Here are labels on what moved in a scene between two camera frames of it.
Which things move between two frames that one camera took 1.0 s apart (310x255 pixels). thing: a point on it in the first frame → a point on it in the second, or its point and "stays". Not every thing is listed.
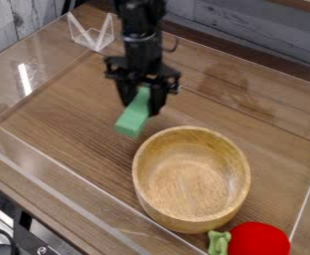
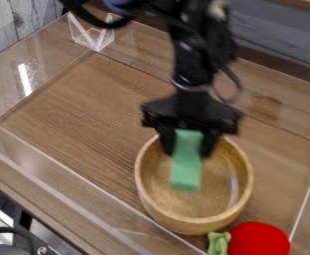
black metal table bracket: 27,242 stays
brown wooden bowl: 192,179 stays
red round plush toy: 259,238 stays
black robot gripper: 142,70 → 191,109
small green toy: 219,242 stays
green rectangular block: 133,121 → 187,159
